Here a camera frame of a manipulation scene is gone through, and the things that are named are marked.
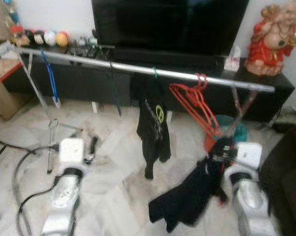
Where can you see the navy garment with orange stripe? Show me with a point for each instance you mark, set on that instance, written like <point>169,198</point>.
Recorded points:
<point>187,196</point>

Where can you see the red plastic hanger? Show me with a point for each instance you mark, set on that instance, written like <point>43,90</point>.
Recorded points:
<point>201,113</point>
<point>184,93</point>

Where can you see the blue plastic hanger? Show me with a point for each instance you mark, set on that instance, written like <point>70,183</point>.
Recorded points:
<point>50,78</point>

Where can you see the green plastic hanger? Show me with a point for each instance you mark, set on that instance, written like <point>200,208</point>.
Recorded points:
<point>155,73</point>

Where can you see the red bucket with teal bag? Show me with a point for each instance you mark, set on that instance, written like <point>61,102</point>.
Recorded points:
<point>236,129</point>

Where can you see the black shirt with green logo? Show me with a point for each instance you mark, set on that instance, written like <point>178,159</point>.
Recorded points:
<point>150,128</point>

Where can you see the small white packet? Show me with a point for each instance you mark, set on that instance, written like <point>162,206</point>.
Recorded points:
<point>232,61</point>

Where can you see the silver metal clothes rack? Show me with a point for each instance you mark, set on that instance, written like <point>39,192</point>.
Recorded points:
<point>89,61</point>

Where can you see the red laughing Buddha statue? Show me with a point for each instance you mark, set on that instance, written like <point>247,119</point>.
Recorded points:
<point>270,49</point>

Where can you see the orange round toy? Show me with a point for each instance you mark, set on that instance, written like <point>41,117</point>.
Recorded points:
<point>62,39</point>

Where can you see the marble top folding table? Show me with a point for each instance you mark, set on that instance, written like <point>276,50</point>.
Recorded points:
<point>3,71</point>

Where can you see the white round toy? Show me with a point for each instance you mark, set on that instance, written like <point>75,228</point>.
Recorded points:
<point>49,38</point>

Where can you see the jar with red lid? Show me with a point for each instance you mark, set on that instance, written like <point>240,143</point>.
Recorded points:
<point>16,37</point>

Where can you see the black television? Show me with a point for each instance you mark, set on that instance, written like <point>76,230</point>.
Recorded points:
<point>167,24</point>

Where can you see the hanging bead ornament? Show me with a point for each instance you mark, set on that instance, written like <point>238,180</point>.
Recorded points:
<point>11,12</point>

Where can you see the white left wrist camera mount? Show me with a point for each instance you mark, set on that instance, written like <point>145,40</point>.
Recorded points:
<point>71,150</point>

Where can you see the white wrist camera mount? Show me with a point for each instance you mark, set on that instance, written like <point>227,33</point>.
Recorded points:
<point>71,150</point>
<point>248,155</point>

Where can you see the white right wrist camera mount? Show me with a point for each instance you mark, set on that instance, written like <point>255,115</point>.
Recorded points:
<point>248,155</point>

